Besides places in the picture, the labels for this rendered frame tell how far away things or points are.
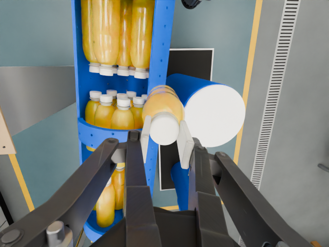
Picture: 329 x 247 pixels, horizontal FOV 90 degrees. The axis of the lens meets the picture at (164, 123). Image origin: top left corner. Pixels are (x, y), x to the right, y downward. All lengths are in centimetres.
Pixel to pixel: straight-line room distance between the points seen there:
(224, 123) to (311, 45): 177
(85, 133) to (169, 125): 37
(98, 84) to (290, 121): 220
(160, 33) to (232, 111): 44
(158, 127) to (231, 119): 58
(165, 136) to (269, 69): 195
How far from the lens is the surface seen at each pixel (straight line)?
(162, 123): 21
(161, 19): 50
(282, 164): 272
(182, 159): 17
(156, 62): 48
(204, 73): 162
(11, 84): 103
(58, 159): 216
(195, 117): 70
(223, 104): 73
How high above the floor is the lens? 167
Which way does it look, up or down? 70 degrees down
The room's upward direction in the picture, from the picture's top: 161 degrees clockwise
